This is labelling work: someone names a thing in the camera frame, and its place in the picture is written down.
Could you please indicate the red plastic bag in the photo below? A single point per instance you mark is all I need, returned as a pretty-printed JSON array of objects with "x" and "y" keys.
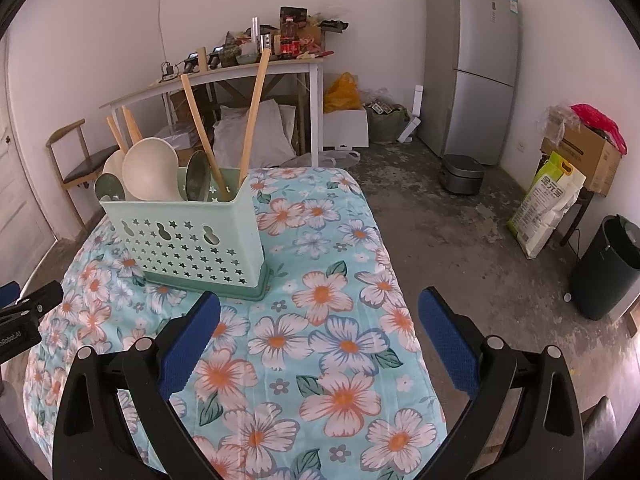
[{"x": 600, "y": 120}]

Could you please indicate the grey box with chopsticks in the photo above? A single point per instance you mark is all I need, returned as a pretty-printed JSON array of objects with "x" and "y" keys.
[{"x": 475, "y": 60}]

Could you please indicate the yellow plastic bag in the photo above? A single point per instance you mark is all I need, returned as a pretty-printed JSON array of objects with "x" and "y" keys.
[{"x": 342, "y": 94}]

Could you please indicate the mint green utensil basket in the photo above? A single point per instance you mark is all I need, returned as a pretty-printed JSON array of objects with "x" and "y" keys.
[{"x": 190, "y": 245}]

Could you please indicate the white box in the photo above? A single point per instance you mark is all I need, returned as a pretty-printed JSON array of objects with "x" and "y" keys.
[{"x": 346, "y": 127}]

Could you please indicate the dark stool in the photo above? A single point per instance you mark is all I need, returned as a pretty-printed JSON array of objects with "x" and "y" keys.
[{"x": 580, "y": 215}]

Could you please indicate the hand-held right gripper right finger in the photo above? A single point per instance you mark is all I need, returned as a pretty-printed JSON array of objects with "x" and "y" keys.
[{"x": 447, "y": 340}]

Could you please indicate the white door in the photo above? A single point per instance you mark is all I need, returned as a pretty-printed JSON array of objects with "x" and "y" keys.
[{"x": 20, "y": 200}]

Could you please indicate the white narrow carton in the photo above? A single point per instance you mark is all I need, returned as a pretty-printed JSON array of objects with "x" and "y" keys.
[{"x": 412, "y": 110}]

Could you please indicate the white rice bag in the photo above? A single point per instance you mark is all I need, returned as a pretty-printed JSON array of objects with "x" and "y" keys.
[{"x": 545, "y": 205}]

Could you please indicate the cola bottle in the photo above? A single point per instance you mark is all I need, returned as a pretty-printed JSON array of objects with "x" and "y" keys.
[{"x": 289, "y": 40}]

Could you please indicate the wooden chair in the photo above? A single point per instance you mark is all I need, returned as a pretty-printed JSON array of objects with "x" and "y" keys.
[{"x": 90, "y": 165}]

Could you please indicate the white sack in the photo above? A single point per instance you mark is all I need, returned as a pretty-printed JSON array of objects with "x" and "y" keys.
[{"x": 255, "y": 130}]

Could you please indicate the floral blanket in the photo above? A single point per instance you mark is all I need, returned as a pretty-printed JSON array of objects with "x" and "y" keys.
[{"x": 325, "y": 360}]

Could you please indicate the white spoon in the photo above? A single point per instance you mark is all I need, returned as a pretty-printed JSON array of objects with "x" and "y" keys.
[
  {"x": 150, "y": 170},
  {"x": 114, "y": 162}
]

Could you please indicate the grey rice cooker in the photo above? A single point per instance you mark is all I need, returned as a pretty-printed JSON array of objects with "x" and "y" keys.
[{"x": 462, "y": 175}]

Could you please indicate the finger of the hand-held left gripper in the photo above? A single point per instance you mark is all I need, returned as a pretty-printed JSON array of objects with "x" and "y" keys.
[
  {"x": 42, "y": 297},
  {"x": 9, "y": 294}
]

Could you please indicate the large cardboard box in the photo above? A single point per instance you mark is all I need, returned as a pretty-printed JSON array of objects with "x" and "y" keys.
[{"x": 585, "y": 155}]

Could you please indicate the long bamboo chopstick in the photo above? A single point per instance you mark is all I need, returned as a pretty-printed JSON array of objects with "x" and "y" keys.
[
  {"x": 116, "y": 134},
  {"x": 132, "y": 126},
  {"x": 198, "y": 120},
  {"x": 255, "y": 110}
]

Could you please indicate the white desk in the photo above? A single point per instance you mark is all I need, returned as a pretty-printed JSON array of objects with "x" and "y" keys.
[{"x": 225, "y": 76}]

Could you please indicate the black trash bin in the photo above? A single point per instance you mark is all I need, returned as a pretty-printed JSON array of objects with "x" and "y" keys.
[{"x": 605, "y": 270}]

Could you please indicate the assorted desk clutter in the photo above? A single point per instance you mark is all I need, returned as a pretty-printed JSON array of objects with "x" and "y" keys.
[{"x": 235, "y": 47}]

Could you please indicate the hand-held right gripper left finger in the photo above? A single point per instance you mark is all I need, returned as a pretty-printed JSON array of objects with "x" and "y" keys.
[{"x": 192, "y": 340}]

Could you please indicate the green bag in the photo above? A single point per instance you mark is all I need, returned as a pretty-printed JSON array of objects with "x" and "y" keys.
[{"x": 387, "y": 122}]

